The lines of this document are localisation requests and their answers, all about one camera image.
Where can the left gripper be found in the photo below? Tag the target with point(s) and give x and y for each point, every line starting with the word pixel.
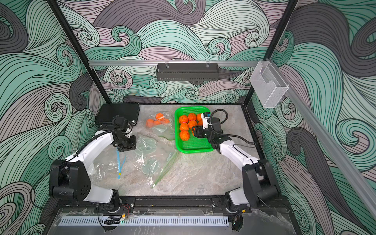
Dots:
pixel 132 146

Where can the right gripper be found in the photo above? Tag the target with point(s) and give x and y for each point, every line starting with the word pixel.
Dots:
pixel 198 132

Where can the green-zip clear bag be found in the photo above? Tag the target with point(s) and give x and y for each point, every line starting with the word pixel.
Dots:
pixel 153 159

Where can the blue-zip clear bag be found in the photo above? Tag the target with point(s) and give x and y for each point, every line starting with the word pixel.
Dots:
pixel 109 164

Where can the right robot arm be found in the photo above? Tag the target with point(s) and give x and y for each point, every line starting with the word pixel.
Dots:
pixel 259 181

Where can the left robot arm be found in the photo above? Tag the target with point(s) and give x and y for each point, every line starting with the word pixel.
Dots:
pixel 69 178

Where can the green plastic basket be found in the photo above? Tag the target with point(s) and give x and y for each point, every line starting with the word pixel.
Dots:
pixel 194 144

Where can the black case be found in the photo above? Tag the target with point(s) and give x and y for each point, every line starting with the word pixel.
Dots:
pixel 107 112

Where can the black wall tray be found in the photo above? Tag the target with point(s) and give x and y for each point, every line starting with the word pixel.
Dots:
pixel 191 72

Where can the clear acrylic wall holder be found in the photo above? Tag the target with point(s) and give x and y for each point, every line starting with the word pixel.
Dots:
pixel 268 83

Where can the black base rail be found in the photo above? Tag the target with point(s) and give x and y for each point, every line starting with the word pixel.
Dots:
pixel 213 203

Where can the white slotted cable duct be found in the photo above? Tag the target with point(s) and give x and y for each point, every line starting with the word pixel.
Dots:
pixel 215 221

